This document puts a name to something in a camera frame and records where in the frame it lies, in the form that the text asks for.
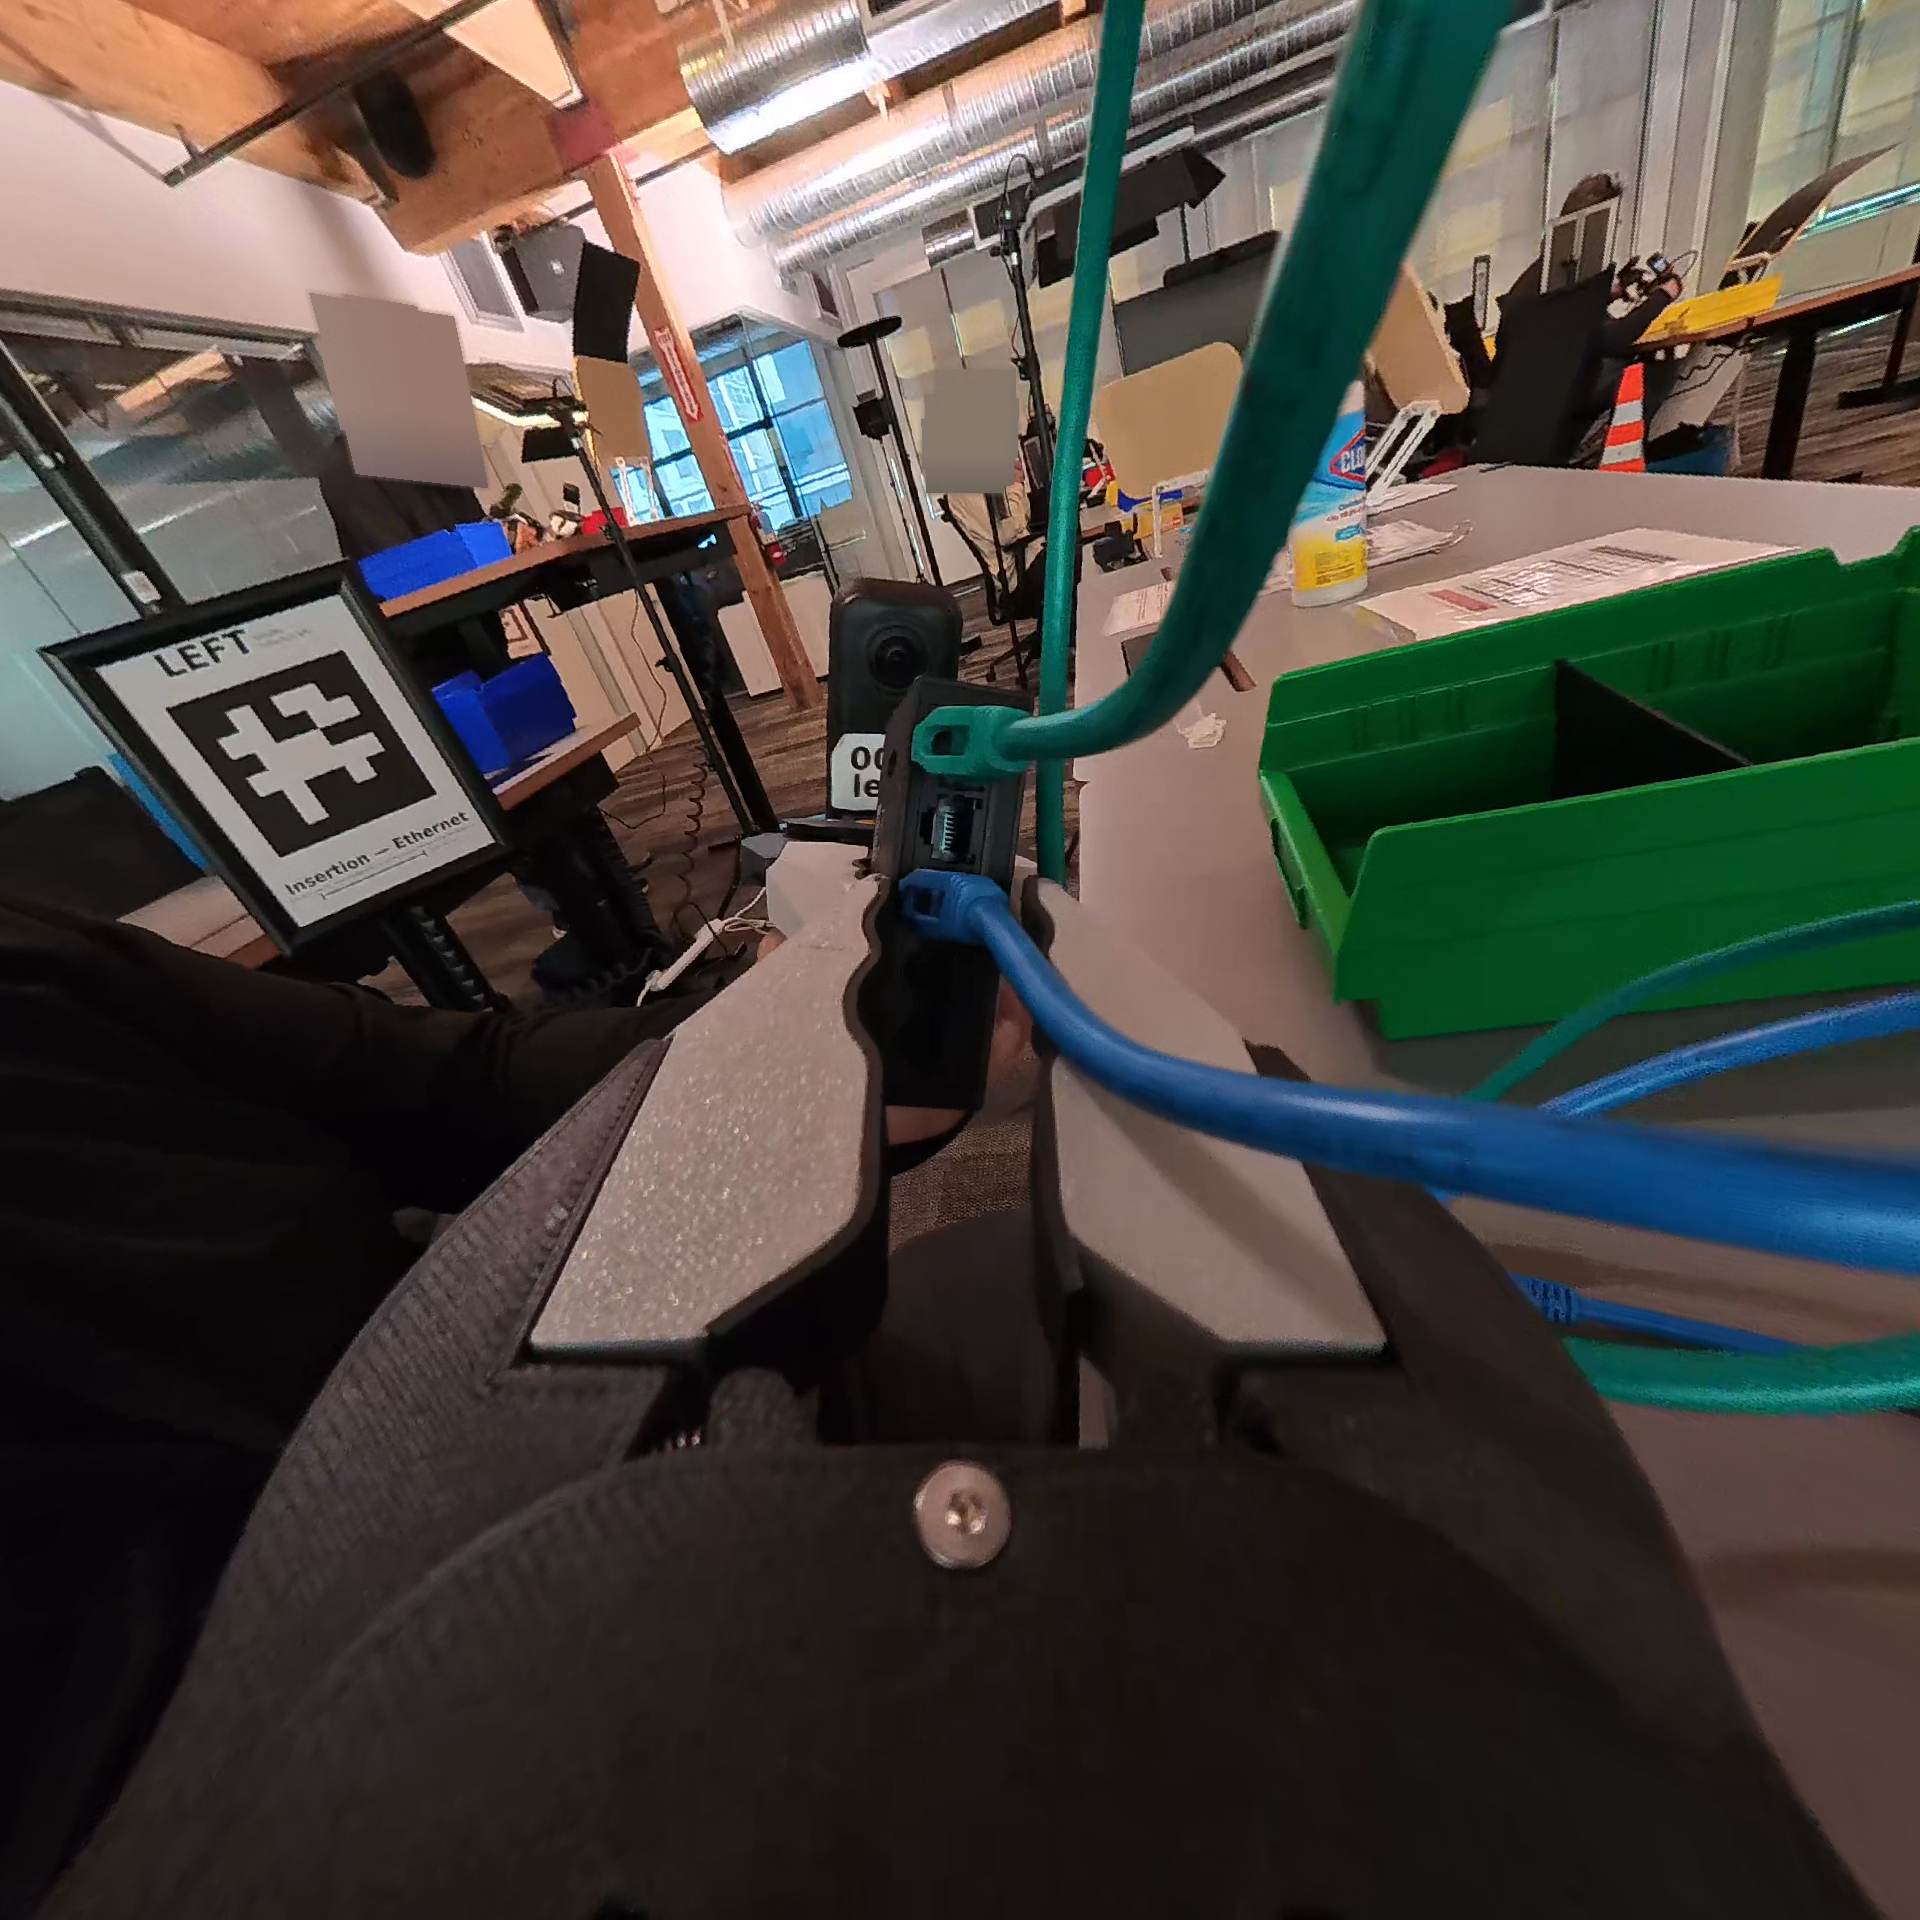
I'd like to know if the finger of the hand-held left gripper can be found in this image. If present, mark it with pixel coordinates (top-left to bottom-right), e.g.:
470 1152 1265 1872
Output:
743 837 880 950

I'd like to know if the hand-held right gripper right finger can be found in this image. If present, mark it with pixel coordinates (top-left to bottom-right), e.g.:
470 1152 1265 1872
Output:
1025 883 1386 1352

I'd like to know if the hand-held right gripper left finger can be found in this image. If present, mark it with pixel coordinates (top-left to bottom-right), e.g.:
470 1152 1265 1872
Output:
529 874 895 1361

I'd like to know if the black network switch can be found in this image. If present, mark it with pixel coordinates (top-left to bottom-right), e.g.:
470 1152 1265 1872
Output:
867 679 1038 1112

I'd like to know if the blue ethernet cable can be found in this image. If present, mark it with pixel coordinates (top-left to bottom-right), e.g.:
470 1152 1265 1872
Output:
897 866 1920 1356

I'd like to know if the green plastic bin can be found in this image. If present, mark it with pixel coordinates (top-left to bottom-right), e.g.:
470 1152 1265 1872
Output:
1257 529 1920 1044

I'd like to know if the green ethernet cable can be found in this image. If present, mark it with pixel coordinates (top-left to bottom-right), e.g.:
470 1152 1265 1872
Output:
913 0 1920 1416

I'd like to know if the person's left hand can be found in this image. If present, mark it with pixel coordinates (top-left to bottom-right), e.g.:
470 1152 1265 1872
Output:
983 990 1043 1120

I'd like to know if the blue storage bin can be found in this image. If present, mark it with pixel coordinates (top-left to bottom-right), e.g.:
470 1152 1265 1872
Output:
356 521 516 607
432 653 583 779

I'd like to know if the black monitor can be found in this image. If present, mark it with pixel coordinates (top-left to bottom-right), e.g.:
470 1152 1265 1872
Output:
1117 283 1285 379

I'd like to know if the black flag panel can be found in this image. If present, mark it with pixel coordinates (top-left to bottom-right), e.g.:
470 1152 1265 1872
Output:
575 241 645 367

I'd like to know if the disinfecting wipes canister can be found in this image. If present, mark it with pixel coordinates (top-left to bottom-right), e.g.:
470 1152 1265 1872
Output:
1286 379 1376 610

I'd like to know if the framed marker sign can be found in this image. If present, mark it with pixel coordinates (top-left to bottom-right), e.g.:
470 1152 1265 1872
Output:
43 562 513 1009

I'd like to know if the black bin divider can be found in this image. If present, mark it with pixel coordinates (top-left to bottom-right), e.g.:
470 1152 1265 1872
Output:
1552 661 1750 801

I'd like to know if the printed paper sheet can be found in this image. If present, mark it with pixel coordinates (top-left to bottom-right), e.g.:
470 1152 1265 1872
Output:
1356 529 1844 642

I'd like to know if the silver ventilation duct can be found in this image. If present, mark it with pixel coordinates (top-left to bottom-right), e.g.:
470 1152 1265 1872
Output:
683 0 1699 288

